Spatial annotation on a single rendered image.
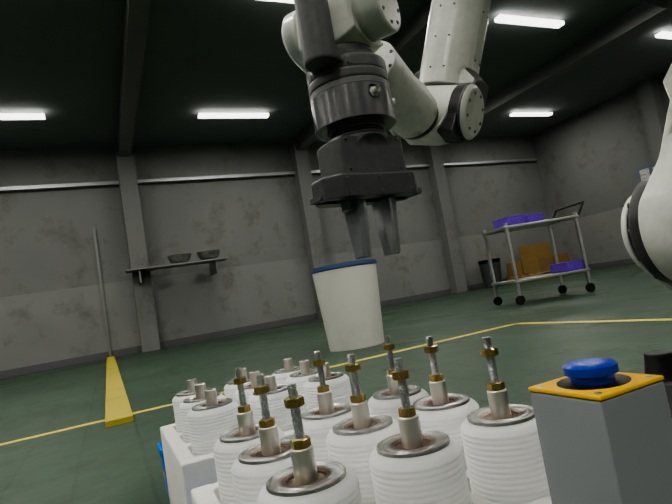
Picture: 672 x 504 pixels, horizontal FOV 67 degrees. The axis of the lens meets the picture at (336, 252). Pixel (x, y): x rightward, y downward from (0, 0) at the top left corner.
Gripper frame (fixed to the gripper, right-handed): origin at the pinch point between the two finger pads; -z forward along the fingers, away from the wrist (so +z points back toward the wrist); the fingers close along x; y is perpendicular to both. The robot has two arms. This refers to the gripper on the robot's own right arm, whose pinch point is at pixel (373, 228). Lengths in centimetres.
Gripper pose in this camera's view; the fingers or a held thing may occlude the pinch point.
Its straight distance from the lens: 54.7
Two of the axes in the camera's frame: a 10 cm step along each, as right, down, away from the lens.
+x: -8.6, 1.0, -5.0
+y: 4.8, -1.5, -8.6
